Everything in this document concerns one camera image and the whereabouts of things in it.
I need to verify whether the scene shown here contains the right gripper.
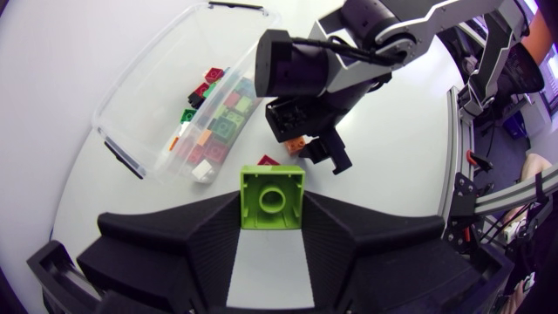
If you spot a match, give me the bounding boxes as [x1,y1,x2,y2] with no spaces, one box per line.
[264,93,358,175]

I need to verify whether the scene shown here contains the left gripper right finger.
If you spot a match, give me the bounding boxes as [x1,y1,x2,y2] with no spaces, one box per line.
[301,190,480,314]

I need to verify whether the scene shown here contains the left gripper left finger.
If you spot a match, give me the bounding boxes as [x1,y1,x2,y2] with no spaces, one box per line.
[76,190,242,314]

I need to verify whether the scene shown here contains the lime green toy brick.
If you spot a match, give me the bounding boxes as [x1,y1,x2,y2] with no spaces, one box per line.
[224,111,246,127]
[239,164,306,231]
[235,95,255,115]

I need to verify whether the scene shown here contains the pile of toy bricks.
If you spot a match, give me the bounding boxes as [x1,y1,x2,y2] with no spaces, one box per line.
[167,65,262,175]

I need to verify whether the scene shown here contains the clear plastic container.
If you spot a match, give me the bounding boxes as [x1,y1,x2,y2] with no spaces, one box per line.
[92,1,280,184]

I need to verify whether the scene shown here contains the dark red toy brick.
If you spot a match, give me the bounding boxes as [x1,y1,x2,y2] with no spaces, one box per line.
[203,67,226,85]

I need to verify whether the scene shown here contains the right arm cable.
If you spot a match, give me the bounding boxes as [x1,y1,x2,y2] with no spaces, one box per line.
[290,35,409,67]

